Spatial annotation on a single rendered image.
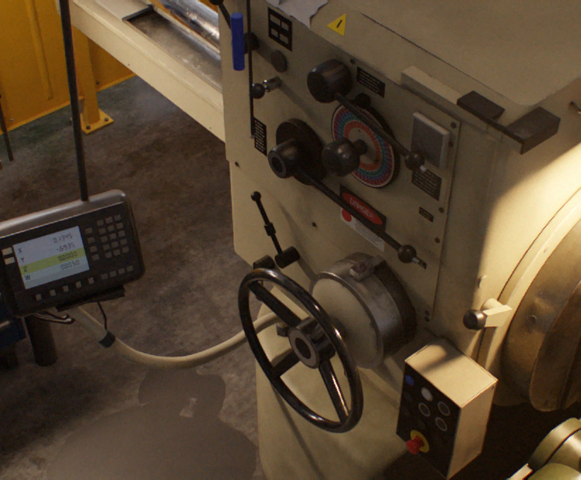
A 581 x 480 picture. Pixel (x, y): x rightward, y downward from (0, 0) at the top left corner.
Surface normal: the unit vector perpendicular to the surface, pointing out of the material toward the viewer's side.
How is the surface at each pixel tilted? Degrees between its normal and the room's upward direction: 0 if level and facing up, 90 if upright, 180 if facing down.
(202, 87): 0
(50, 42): 90
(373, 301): 30
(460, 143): 90
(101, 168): 0
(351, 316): 66
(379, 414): 0
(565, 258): 39
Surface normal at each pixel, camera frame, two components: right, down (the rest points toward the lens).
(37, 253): 0.40, 0.34
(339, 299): -0.67, 0.02
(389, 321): 0.54, 0.04
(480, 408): 0.65, 0.52
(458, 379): 0.00, -0.73
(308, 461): -0.77, 0.44
